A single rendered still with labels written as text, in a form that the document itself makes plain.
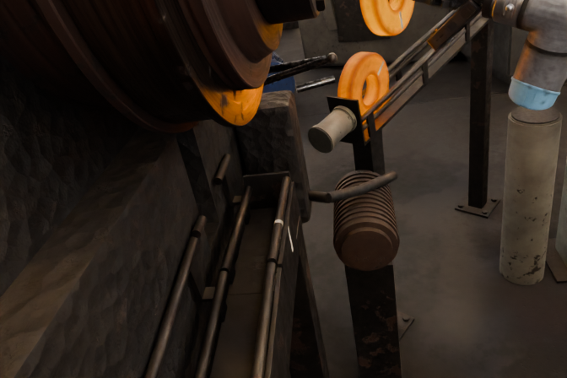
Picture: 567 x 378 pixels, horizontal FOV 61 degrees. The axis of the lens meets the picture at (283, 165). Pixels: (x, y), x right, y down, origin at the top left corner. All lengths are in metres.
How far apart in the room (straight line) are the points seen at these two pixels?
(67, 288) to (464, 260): 1.41
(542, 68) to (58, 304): 0.74
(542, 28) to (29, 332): 0.75
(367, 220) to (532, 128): 0.54
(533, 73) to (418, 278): 0.89
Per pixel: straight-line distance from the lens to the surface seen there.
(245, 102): 0.51
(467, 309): 1.51
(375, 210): 0.97
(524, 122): 1.32
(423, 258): 1.66
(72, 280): 0.40
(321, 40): 3.39
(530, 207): 1.43
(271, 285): 0.57
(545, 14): 0.83
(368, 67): 1.03
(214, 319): 0.57
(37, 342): 0.36
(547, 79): 0.87
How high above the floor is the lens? 1.09
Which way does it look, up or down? 29 degrees down
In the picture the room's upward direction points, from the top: 11 degrees counter-clockwise
